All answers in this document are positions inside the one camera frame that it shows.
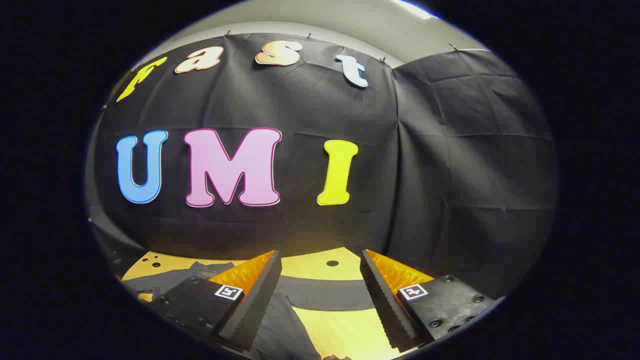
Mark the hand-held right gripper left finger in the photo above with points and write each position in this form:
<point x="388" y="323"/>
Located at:
<point x="255" y="305"/>

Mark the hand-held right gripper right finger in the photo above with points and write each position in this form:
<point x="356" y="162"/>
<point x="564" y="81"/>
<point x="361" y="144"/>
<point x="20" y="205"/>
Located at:
<point x="387" y="305"/>

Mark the grey button shirt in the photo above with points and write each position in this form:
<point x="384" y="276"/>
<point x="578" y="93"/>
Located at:
<point x="325" y="296"/>

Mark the black backdrop cloth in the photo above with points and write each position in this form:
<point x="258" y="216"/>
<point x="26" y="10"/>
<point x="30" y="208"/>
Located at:
<point x="300" y="100"/>

